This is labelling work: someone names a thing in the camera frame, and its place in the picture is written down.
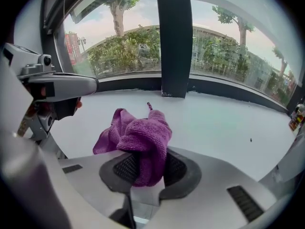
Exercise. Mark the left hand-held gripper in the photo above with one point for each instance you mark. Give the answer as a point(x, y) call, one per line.
point(38, 69)

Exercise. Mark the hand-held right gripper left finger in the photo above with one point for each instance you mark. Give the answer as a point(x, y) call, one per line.
point(95, 187)

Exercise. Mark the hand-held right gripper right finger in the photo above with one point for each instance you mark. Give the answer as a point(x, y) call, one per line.
point(209, 187)

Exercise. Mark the purple cloth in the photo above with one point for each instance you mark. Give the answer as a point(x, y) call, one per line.
point(143, 137)

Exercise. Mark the person's left hand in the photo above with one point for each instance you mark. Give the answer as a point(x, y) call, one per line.
point(79, 103)

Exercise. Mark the red banner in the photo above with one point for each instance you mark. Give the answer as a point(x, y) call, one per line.
point(71, 49)

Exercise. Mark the street lamp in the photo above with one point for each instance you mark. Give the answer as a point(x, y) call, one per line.
point(82, 43)

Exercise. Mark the green hedge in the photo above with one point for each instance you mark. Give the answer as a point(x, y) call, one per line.
point(119, 54)

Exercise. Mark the frosted window sash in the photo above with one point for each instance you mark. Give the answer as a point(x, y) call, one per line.
point(51, 13)

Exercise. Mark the tree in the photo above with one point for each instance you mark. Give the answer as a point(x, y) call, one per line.
point(118, 25)
point(283, 65)
point(243, 36)

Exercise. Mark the small colourful box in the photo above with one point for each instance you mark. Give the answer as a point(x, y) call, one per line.
point(296, 120)

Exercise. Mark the dark window frame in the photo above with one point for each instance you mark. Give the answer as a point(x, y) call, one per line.
point(175, 44)

